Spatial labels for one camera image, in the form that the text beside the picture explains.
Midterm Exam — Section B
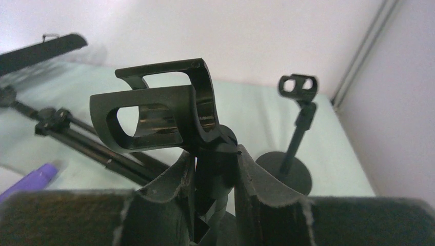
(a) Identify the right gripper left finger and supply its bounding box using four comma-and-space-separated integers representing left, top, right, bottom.
1, 152, 194, 245

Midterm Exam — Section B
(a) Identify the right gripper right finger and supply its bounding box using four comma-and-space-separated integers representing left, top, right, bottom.
234, 145, 434, 245

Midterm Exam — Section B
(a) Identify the purple microphone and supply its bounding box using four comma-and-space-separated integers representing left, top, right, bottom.
1, 163, 60, 202

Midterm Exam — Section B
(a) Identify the black microphone stand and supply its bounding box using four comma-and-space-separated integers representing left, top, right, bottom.
256, 73, 318, 195
89, 58, 238, 245

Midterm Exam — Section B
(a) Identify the black music stand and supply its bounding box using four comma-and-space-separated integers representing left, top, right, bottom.
1, 33, 169, 186

